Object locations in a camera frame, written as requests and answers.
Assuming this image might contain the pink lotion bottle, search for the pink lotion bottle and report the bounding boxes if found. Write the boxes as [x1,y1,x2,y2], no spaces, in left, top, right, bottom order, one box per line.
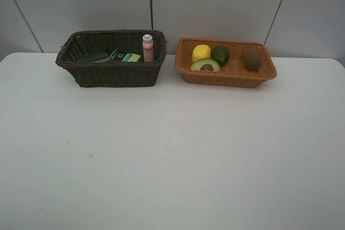
[142,34,154,62]

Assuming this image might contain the halved avocado with pit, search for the halved avocado with pit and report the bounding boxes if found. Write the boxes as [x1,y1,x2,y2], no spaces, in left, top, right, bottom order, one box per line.
[190,58,220,72]

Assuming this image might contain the brown kiwi fruit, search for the brown kiwi fruit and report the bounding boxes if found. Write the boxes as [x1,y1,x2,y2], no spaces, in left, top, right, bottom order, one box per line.
[242,48,261,71]

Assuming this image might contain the yellow lemon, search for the yellow lemon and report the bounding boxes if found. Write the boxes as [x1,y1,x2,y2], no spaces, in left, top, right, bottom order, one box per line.
[192,44,211,62]

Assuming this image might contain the orange wicker basket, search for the orange wicker basket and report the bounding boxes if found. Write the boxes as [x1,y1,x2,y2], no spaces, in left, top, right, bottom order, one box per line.
[175,38,277,88]

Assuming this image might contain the dark brown wicker basket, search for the dark brown wicker basket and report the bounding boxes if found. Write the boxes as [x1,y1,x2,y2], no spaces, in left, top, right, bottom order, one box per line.
[56,30,167,88]

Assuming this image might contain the grey translucent plastic cup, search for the grey translucent plastic cup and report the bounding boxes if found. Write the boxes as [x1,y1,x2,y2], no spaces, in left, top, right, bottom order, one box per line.
[76,51,109,64]

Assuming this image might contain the dark green pump bottle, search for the dark green pump bottle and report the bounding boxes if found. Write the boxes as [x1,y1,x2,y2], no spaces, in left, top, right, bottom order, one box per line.
[109,50,143,62]

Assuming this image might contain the whole green avocado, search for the whole green avocado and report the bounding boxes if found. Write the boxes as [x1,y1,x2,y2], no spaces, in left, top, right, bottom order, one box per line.
[211,45,230,67]

